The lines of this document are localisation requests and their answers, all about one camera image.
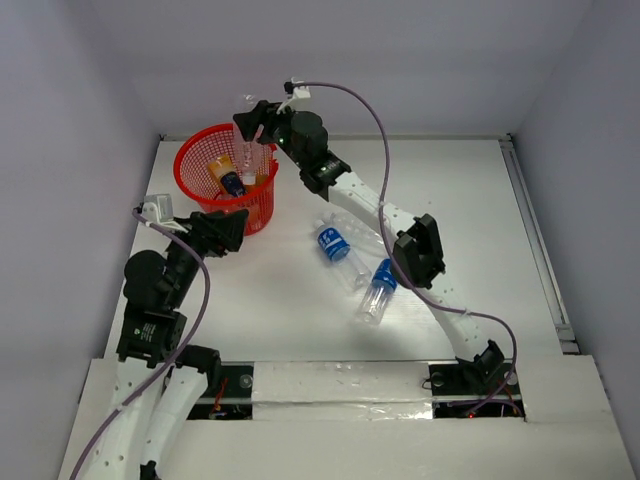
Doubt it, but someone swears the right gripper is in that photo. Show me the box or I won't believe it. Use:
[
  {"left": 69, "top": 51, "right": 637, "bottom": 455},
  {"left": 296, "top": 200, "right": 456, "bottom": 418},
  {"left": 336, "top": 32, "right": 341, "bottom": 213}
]
[{"left": 232, "top": 99, "right": 307, "bottom": 170}]

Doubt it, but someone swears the clear bottle white cap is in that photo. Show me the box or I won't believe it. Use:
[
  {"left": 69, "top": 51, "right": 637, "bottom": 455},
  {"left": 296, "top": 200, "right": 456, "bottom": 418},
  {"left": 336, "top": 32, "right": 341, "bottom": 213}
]
[{"left": 233, "top": 94, "right": 261, "bottom": 190}]

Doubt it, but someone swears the small orange juice bottle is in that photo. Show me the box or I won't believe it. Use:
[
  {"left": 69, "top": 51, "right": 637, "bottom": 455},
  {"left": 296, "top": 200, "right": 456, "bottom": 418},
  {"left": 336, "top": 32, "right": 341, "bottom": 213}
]
[{"left": 254, "top": 174, "right": 270, "bottom": 190}]

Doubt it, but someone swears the tall orange drink bottle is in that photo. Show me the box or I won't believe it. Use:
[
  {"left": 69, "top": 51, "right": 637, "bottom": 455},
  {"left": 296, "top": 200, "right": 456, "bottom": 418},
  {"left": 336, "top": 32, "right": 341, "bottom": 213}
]
[{"left": 207, "top": 154, "right": 247, "bottom": 197}]

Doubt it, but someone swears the blue label bottle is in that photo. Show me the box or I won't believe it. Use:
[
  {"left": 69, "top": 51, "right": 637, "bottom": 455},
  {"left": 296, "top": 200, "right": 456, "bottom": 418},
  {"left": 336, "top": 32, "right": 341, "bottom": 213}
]
[
  {"left": 314, "top": 219, "right": 371, "bottom": 292},
  {"left": 356, "top": 258, "right": 398, "bottom": 326}
]

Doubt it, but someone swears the clear unlabelled bottle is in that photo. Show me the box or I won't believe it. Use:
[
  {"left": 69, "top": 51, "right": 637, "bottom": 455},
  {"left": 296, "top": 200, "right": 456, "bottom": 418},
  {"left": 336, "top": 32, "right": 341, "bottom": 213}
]
[{"left": 321, "top": 212, "right": 387, "bottom": 257}]

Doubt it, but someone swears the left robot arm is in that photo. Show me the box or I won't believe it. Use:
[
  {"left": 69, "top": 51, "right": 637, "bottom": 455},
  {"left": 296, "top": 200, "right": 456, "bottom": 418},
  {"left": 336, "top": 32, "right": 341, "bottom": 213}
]
[{"left": 70, "top": 203, "right": 249, "bottom": 479}]

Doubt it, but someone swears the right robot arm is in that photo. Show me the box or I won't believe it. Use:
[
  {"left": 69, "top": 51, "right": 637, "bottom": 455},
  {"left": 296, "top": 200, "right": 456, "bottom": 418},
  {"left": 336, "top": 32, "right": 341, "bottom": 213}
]
[{"left": 233, "top": 100, "right": 505, "bottom": 397}]

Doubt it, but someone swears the red plastic mesh basket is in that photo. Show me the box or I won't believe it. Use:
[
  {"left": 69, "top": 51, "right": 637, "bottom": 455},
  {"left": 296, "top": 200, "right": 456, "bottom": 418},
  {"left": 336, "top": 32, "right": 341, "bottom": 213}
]
[{"left": 173, "top": 123, "right": 279, "bottom": 235}]

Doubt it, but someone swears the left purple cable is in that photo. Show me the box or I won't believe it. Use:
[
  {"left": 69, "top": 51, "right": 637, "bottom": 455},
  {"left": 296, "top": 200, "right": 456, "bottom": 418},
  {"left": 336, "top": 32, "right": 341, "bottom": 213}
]
[{"left": 67, "top": 207, "right": 211, "bottom": 480}]

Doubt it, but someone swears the purple cable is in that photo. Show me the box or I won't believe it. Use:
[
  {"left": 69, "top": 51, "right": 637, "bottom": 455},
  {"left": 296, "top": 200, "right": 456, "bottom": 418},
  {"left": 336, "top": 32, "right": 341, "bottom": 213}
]
[
  {"left": 67, "top": 207, "right": 211, "bottom": 480},
  {"left": 304, "top": 82, "right": 519, "bottom": 409}
]

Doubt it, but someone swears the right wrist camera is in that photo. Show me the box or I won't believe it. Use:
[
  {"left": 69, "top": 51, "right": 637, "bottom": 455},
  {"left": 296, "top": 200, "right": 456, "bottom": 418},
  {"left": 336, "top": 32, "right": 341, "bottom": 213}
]
[{"left": 276, "top": 77, "right": 311, "bottom": 114}]

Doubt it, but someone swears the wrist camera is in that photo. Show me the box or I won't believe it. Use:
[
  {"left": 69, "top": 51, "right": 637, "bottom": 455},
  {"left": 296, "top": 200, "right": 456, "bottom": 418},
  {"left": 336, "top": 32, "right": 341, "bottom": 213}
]
[
  {"left": 133, "top": 193, "right": 188, "bottom": 233},
  {"left": 276, "top": 77, "right": 311, "bottom": 114}
]

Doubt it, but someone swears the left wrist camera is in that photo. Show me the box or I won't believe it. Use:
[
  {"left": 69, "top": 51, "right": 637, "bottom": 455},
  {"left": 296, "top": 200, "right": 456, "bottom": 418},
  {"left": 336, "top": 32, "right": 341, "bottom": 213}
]
[{"left": 133, "top": 193, "right": 188, "bottom": 233}]

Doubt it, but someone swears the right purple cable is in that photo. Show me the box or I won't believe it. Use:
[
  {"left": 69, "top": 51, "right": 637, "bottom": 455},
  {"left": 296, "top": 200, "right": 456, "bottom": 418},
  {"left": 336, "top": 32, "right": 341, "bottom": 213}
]
[{"left": 304, "top": 82, "right": 519, "bottom": 409}]

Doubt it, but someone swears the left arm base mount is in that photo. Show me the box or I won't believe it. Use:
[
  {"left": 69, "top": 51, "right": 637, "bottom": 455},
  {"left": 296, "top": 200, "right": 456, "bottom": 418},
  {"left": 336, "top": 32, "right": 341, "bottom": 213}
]
[{"left": 187, "top": 363, "right": 254, "bottom": 421}]

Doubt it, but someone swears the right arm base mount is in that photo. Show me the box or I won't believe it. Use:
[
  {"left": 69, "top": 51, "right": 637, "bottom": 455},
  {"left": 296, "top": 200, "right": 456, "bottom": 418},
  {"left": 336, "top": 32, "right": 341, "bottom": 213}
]
[{"left": 421, "top": 362, "right": 525, "bottom": 419}]

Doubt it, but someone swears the aluminium rail right edge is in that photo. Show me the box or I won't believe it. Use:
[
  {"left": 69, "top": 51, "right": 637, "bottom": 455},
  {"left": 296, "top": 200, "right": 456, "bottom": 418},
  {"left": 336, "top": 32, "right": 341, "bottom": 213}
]
[{"left": 499, "top": 135, "right": 581, "bottom": 355}]

